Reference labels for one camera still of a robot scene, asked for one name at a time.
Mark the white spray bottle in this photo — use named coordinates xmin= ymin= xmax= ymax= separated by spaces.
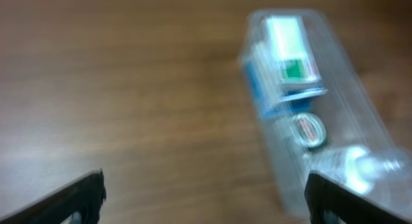
xmin=310 ymin=145 xmax=411 ymax=195

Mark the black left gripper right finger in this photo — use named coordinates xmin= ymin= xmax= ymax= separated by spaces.
xmin=304 ymin=172 xmax=408 ymax=224

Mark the white green medicine box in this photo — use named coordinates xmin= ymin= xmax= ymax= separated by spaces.
xmin=264 ymin=15 xmax=322 ymax=91

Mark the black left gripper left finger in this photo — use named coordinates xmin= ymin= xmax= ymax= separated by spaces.
xmin=1 ymin=169 xmax=106 ymax=224

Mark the white Hansaplast plaster box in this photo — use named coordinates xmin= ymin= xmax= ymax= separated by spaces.
xmin=250 ymin=42 xmax=328 ymax=105

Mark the blue lozenge box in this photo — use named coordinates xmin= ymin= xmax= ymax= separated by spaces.
xmin=242 ymin=61 xmax=314 ymax=119

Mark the green Zam-Buk box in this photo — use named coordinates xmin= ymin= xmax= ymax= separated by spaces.
xmin=291 ymin=112 xmax=327 ymax=151

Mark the clear plastic container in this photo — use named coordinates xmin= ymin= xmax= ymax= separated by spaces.
xmin=239 ymin=9 xmax=411 ymax=221

